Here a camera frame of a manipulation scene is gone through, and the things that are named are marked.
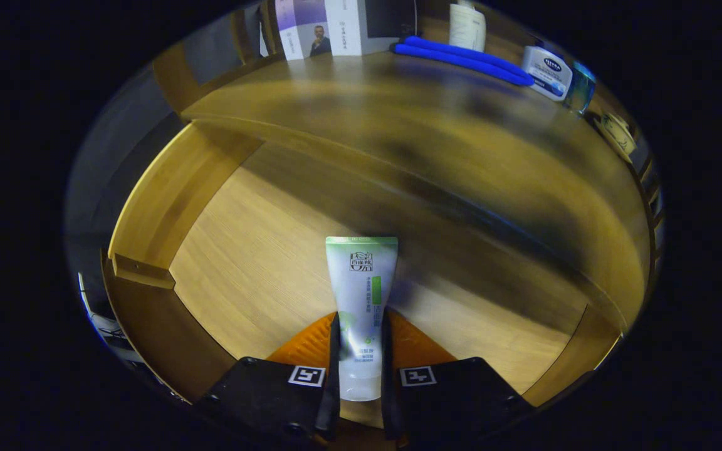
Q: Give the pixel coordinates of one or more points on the ceramic lidded teacup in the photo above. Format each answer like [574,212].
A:
[618,134]

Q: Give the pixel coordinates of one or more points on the brown wooden cabinet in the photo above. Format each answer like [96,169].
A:
[173,81]

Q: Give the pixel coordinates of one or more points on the black backdrop cloth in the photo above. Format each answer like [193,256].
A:
[110,175]

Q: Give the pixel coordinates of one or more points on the white and black book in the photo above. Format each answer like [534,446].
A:
[345,28]

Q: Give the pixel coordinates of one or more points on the wooden countertop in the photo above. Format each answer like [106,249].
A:
[398,113]

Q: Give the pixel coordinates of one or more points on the white pump bottle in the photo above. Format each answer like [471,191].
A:
[467,25]

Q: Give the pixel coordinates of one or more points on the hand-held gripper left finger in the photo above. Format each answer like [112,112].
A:
[273,394]

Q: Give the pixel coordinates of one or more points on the teal bottle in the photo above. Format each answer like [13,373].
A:
[580,88]

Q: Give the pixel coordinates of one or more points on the white and green tube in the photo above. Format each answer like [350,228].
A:
[361,282]

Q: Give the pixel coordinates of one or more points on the purple book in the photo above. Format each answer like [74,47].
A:
[301,25]

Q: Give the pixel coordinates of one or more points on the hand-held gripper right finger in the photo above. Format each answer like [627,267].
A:
[455,394]

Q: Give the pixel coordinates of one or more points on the wooden drawer with black knob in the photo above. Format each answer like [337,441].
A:
[254,263]

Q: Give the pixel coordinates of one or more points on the white bottle with blue cap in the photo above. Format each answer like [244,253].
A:
[546,72]

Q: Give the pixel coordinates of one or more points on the blue folded cloth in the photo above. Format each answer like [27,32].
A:
[461,59]

